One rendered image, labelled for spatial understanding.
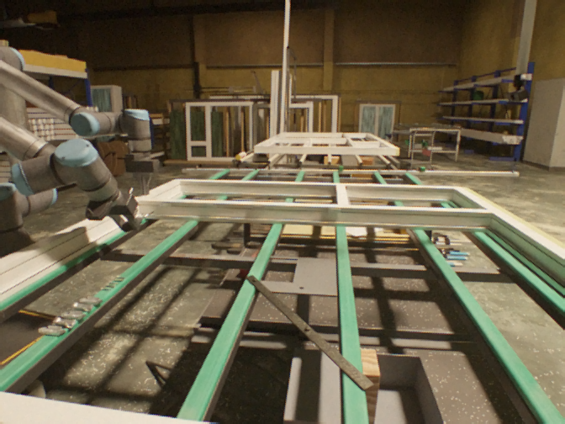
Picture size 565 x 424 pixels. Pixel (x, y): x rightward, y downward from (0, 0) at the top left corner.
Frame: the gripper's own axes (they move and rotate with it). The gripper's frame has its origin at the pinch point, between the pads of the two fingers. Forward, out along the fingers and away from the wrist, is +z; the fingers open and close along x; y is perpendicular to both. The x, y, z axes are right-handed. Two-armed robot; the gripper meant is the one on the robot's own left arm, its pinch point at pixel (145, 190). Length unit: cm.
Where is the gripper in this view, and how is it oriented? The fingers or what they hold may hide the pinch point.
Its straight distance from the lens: 162.5
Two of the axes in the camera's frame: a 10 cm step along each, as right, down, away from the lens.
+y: 1.3, -2.8, 9.5
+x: -9.9, -0.4, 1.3
